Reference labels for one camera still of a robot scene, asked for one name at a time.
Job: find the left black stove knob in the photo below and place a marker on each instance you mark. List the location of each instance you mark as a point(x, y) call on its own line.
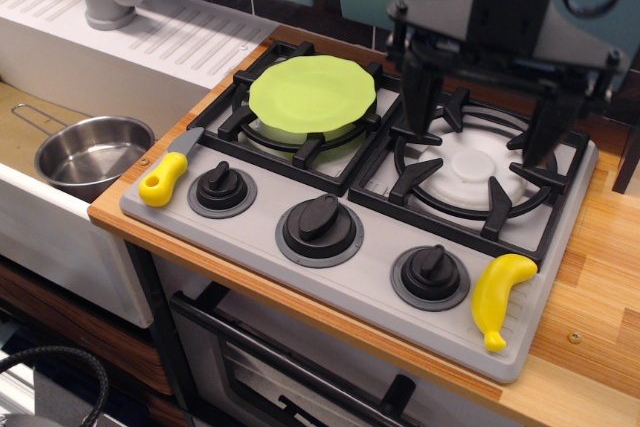
point(222, 192)

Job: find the white right burner cap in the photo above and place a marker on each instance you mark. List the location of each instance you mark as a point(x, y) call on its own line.
point(470, 160)

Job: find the middle black stove knob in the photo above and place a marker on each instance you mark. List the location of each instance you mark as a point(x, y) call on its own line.
point(319, 233)

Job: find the grey toy stove top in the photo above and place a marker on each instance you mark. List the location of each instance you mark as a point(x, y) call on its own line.
point(361, 286)

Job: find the stainless steel pot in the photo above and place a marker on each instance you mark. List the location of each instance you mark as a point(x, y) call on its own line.
point(84, 158)

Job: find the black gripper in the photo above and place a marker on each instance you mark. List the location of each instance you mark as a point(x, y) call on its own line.
point(525, 46)

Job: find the yellow toy banana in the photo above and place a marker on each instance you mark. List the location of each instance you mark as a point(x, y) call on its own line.
point(491, 295)

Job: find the right black stove knob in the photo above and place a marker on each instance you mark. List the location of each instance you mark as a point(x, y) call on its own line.
point(430, 278)

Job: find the black burner grate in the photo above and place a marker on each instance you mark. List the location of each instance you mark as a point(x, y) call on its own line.
point(390, 182)
point(328, 161)

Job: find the right black burner grate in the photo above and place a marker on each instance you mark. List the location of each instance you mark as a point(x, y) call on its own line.
point(390, 182)

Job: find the left black burner grate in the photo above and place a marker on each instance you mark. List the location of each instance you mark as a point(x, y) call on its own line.
point(328, 161)

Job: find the toy oven door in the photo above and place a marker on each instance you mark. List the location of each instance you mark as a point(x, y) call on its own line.
point(267, 369)

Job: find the green plastic plate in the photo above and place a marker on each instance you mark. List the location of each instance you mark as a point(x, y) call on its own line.
point(312, 94)

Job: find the white toy sink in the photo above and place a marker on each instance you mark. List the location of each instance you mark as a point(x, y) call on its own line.
point(155, 70)

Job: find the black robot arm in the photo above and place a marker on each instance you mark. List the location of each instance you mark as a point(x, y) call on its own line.
point(523, 46)

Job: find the yellow handled toy knife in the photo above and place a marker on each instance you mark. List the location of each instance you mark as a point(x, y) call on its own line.
point(157, 187)

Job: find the black stove knob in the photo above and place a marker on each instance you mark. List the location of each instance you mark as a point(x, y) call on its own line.
point(319, 233)
point(430, 278)
point(222, 192)

